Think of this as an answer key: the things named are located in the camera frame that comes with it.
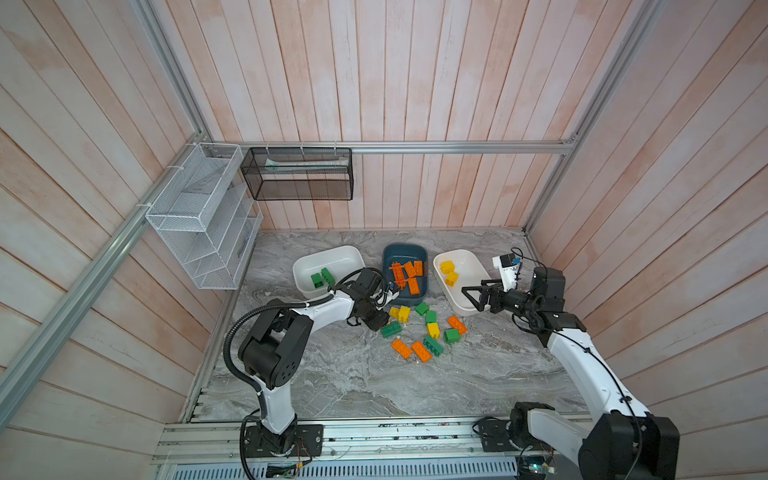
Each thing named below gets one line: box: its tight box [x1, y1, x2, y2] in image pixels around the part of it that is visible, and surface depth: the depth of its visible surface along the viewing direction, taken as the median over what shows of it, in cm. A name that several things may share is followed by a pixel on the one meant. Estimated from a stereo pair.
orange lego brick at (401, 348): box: [390, 338, 412, 359], surface depth 90 cm
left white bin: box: [292, 252, 323, 299], surface depth 106 cm
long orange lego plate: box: [388, 262, 406, 290], surface depth 107 cm
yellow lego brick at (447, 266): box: [440, 260, 455, 274], surface depth 109 cm
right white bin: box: [433, 249, 492, 316], surface depth 107 cm
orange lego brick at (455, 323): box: [446, 315, 468, 335], surface depth 95 cm
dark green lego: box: [380, 321, 402, 339], surface depth 94 cm
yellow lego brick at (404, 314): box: [397, 306, 411, 323], surface depth 97 cm
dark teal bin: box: [382, 242, 428, 306], surface depth 107 cm
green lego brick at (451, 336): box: [444, 329, 460, 343], surface depth 92 cm
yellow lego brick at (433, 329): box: [427, 322, 441, 339], surface depth 92 cm
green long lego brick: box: [423, 335, 444, 357], surface depth 90 cm
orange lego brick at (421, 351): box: [411, 340, 433, 363], surface depth 90 cm
